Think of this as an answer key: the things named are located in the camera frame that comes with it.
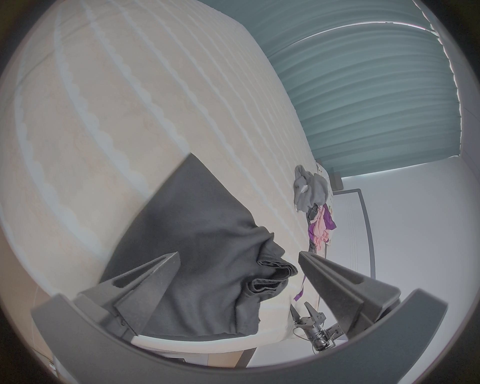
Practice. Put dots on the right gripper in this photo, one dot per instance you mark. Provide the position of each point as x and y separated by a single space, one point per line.
311 323

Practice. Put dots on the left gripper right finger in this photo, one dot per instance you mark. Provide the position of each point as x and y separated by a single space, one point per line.
337 296

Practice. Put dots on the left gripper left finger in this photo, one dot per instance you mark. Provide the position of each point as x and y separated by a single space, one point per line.
142 296

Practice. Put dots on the black long-sleeved top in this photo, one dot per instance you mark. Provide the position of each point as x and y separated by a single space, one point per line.
195 232

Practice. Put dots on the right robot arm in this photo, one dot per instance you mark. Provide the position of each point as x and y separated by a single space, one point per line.
322 339

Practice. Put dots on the pile of clothes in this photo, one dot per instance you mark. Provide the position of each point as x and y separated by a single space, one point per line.
320 228

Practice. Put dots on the bed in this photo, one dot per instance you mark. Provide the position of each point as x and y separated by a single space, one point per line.
131 93

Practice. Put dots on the grey garment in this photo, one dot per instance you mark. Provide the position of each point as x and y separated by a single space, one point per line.
311 187

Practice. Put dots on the grey bedside table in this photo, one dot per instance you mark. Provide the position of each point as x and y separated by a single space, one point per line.
336 182

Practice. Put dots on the white printed pillow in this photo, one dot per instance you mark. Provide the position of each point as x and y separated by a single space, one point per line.
322 170

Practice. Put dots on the blue-green curtain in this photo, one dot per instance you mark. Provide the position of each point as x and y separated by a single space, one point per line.
375 112
337 18

